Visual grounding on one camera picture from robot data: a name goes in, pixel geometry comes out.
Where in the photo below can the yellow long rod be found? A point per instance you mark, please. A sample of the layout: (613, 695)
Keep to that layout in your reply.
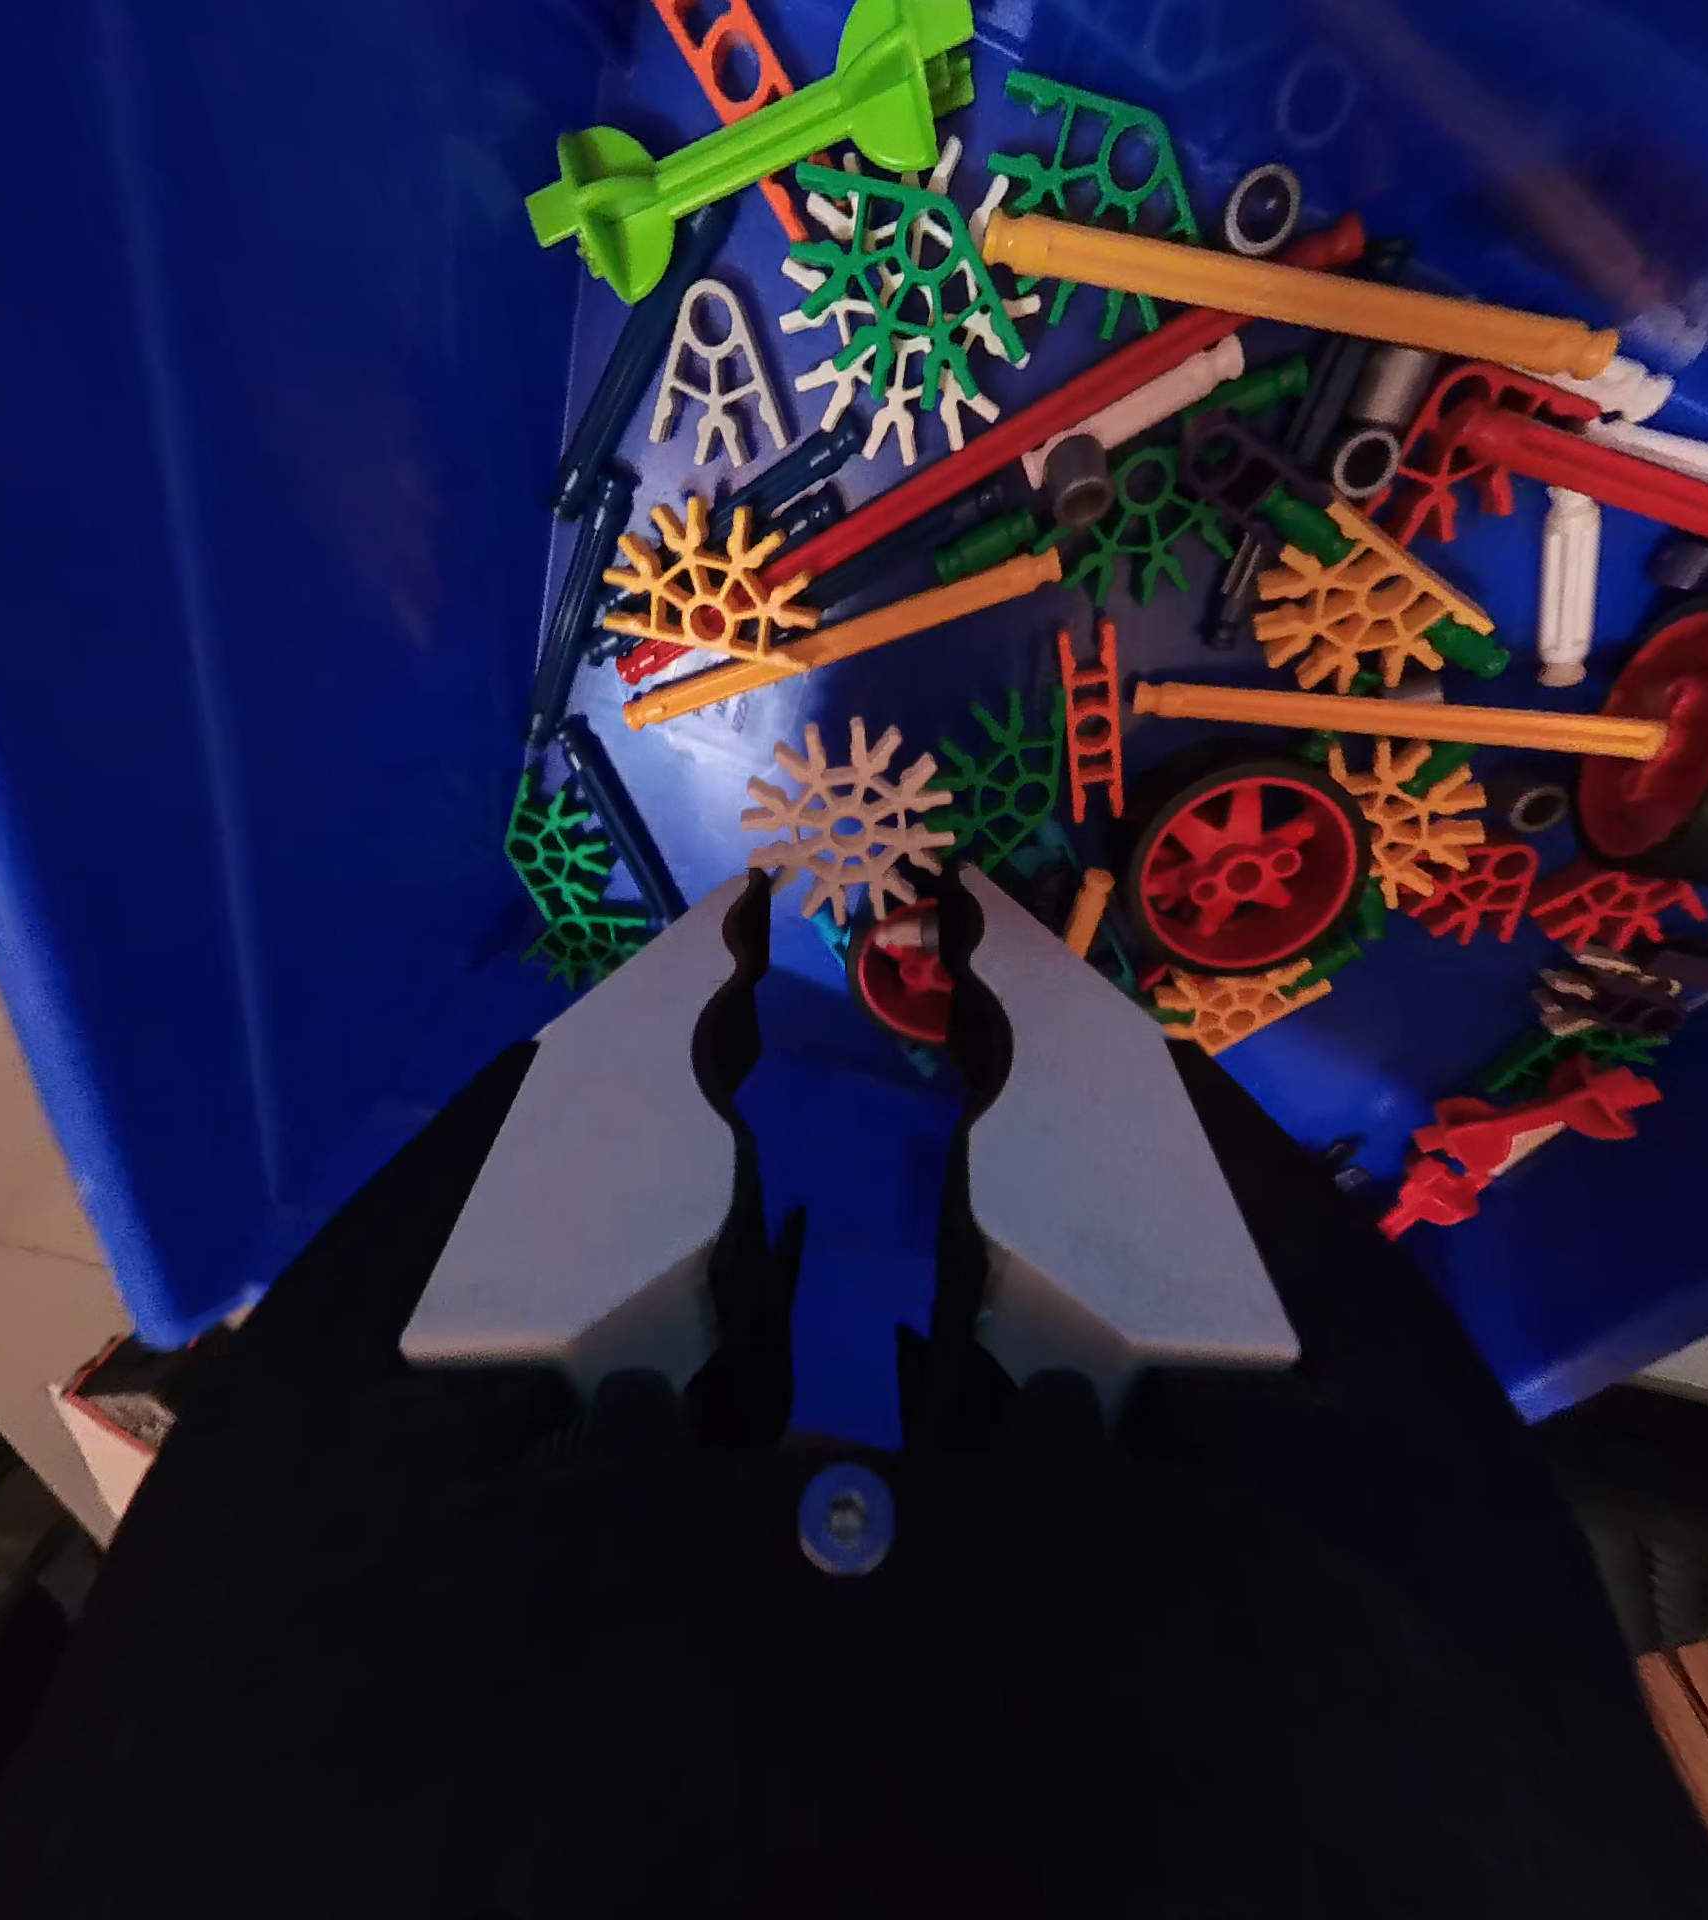
(1304, 292)
(854, 631)

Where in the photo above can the blue plastic bin with label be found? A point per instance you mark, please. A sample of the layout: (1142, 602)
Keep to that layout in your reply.
(195, 600)

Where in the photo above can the pile of toy building parts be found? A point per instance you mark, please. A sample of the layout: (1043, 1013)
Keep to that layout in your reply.
(1356, 608)

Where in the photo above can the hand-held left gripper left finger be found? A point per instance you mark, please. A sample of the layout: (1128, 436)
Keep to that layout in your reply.
(569, 1200)

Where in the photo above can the orange toy clip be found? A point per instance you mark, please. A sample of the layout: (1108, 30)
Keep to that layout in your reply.
(726, 69)

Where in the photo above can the black red toy wheel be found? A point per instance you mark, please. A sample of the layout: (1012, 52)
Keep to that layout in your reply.
(1245, 863)
(897, 982)
(1679, 734)

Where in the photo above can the lime green spool rod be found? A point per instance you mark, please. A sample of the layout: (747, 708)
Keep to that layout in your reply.
(734, 150)

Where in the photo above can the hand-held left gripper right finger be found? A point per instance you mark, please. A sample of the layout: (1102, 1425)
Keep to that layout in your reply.
(1125, 1200)

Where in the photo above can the red long rod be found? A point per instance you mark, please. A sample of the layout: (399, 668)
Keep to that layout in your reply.
(1649, 488)
(1034, 434)

